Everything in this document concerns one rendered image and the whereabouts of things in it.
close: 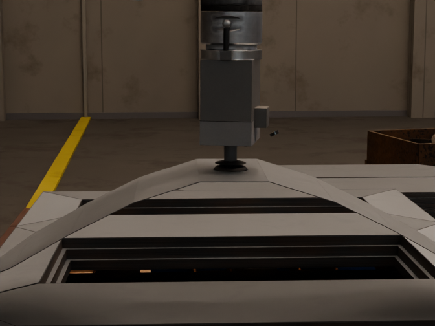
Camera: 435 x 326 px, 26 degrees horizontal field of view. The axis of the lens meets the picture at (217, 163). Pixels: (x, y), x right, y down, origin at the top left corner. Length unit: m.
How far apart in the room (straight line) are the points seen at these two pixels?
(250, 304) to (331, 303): 0.10
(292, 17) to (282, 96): 0.97
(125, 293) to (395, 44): 10.95
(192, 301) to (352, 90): 10.84
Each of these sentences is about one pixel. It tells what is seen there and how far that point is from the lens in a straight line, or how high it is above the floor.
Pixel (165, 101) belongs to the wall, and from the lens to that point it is 11.72.
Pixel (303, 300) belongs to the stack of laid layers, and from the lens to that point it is 1.22.
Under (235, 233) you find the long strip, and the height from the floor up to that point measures 0.87.
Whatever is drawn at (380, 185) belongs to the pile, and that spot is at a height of 0.85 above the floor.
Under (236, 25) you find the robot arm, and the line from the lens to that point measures 1.13.
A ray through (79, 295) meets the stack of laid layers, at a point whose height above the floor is 0.87.
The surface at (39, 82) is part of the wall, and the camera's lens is 11.76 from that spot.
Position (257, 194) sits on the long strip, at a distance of 1.93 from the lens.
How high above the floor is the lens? 1.22
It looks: 9 degrees down
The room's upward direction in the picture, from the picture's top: straight up
